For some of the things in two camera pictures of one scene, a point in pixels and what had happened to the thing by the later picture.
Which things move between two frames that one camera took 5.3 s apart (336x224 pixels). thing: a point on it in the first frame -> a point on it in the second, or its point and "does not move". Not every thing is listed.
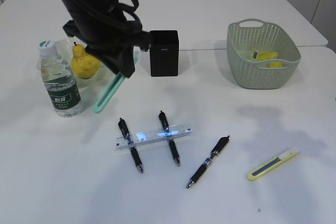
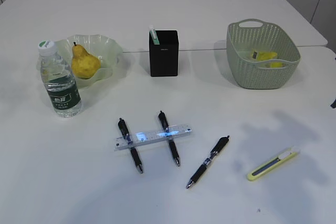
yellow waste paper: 258,54 does not move
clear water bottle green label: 60,80 does not move
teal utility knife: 109,92 -> 154,35
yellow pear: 83,65 does not move
